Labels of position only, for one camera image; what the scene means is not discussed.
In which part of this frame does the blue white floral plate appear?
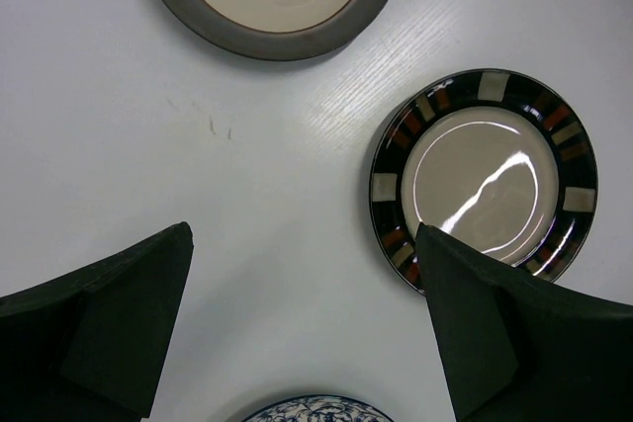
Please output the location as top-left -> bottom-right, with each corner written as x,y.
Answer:
244,394 -> 393,422

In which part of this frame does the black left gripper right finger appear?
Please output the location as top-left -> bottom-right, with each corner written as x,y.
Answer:
415,224 -> 632,421

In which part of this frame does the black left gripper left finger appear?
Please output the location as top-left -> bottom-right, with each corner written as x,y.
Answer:
1,222 -> 194,421

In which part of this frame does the black striped rim plate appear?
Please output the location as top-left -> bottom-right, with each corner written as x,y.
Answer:
368,68 -> 598,292

